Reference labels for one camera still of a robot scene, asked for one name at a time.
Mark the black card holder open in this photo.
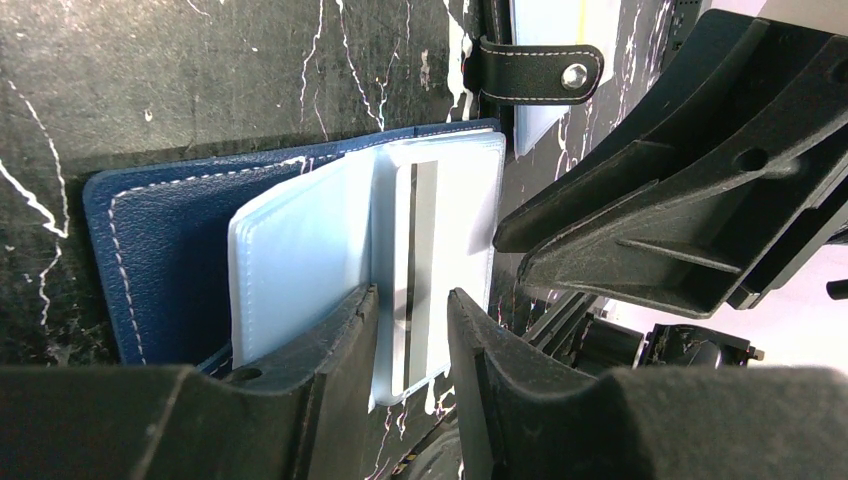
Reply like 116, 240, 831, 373
463, 0, 690, 160

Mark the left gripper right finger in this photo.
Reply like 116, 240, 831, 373
447, 289, 847, 479

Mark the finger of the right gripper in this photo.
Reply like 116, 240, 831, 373
517, 39, 847, 319
494, 9, 835, 253

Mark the navy blue card holder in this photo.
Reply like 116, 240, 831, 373
82, 119, 506, 406

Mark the white card black stripe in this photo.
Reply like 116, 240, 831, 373
390, 158, 501, 397

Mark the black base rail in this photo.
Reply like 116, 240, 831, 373
392, 293, 765, 479

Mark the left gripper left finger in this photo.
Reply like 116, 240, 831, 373
1, 285, 379, 479

